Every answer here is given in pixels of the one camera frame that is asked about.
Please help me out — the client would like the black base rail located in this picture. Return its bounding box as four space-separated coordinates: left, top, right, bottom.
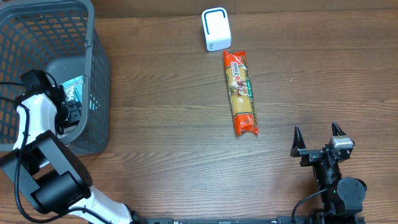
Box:
88 216 366 224

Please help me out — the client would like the orange spaghetti packet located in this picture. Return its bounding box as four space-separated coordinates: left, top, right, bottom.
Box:
223 50 259 135

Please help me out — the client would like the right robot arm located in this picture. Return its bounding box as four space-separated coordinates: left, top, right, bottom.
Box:
290 122 368 223

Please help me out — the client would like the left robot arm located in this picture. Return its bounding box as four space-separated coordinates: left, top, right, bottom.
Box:
1 70 145 224

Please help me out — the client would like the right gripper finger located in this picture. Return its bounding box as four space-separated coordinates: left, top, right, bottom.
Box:
290 125 307 157
331 121 346 136

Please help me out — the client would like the white barcode scanner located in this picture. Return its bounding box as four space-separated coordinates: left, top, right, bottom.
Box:
201 7 232 52

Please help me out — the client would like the grey plastic shopping basket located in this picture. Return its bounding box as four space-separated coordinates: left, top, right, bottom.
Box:
1 0 111 154

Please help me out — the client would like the teal snack packet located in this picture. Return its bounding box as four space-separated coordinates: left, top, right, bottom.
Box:
62 75 85 103

